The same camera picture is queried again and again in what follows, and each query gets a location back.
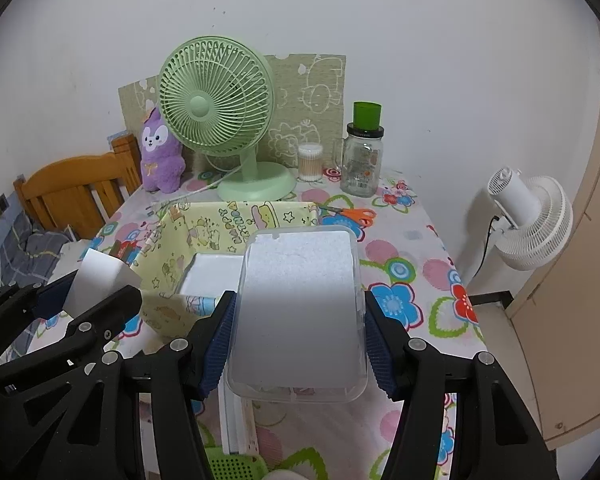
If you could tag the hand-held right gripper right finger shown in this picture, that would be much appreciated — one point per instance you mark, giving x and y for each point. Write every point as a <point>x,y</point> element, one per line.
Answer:
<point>377,350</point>

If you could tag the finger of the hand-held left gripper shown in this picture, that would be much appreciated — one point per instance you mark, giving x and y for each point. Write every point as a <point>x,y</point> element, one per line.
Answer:
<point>115,310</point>
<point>50,297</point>

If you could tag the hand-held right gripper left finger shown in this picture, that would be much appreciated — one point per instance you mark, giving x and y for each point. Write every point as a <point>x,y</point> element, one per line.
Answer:
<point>219,345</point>

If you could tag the small white box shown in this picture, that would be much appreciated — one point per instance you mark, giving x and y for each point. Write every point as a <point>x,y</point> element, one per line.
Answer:
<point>100,280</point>

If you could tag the white rectangular box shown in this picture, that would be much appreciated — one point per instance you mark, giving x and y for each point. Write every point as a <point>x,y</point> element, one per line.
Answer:
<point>210,275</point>

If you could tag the clear plastic box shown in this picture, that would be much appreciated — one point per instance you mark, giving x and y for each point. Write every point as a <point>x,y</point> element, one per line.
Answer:
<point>295,310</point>

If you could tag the yellow printed fabric storage box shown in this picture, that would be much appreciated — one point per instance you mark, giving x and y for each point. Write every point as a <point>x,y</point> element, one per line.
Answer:
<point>215,220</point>

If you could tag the grey plaid blanket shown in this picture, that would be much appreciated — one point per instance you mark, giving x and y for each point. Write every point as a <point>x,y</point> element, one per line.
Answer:
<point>25,255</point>

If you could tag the floral tablecloth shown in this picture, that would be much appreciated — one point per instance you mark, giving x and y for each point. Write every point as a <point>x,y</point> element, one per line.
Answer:
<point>405,270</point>

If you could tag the green perforated plastic case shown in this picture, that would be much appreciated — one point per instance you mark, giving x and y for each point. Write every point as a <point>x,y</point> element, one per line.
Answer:
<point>235,467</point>

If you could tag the purple plush toy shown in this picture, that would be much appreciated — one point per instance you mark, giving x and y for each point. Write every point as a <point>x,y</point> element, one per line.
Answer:
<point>160,160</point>

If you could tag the cotton swab container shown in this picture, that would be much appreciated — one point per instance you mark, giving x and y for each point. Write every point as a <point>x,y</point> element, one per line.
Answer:
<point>311,165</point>

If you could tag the white clip fan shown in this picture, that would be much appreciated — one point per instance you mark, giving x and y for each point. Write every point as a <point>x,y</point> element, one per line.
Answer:
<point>530,220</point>

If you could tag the beige wooden door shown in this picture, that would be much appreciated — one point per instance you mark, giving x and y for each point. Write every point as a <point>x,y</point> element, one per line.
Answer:
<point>580,310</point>

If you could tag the green desk fan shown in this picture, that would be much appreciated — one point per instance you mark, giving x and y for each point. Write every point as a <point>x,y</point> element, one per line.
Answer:
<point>200,105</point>

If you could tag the green plastic cup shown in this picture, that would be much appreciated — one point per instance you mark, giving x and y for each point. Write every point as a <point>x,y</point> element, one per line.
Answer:
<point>368,116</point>

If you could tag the beige printed mat board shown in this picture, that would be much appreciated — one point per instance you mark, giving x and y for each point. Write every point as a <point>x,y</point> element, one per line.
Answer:
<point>310,105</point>

